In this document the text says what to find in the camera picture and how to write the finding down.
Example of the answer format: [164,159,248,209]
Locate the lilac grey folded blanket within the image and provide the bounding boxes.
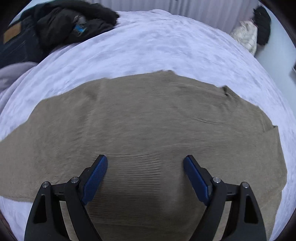
[0,62,37,92]

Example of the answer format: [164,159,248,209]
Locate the beige knit sweater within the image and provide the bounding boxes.
[1,71,287,240]

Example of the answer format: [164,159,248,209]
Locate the light pleated curtains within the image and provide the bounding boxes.
[90,0,259,33]

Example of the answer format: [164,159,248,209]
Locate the black coat hanging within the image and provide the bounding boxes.
[253,6,271,46]

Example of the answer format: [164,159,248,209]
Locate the dark blue jeans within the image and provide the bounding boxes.
[1,16,46,68]

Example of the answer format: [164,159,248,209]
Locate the white fluffy bed blanket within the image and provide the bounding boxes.
[1,9,295,239]

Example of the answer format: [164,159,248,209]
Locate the cream puffer jacket hanging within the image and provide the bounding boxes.
[230,20,258,56]

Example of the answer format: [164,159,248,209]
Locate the black jacket with badge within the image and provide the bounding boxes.
[32,1,119,51]

